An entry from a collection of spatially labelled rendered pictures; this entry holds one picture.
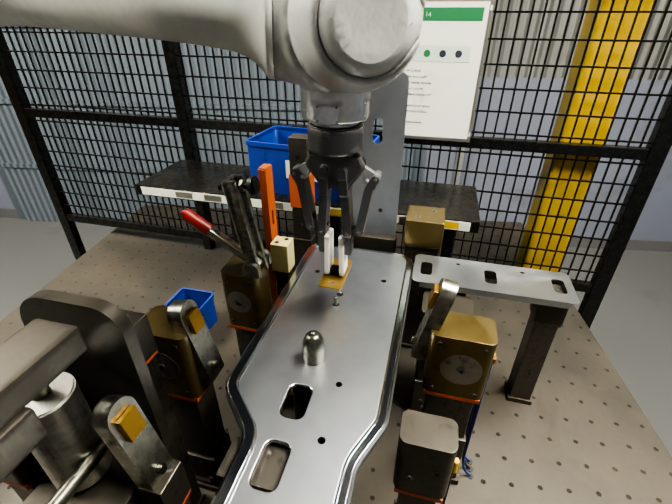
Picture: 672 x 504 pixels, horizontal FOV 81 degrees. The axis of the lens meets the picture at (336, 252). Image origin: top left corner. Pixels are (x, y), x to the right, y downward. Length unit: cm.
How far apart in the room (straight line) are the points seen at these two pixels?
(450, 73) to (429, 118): 11
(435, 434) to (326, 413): 14
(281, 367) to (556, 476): 57
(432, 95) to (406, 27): 78
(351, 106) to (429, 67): 58
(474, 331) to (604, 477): 46
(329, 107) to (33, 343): 38
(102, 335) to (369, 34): 37
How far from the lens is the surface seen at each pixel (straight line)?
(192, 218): 70
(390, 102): 80
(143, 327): 53
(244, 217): 63
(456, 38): 106
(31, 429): 43
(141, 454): 51
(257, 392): 56
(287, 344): 62
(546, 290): 81
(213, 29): 36
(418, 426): 55
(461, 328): 60
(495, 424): 95
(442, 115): 108
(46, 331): 44
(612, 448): 102
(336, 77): 30
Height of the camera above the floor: 143
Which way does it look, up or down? 31 degrees down
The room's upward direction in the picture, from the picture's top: straight up
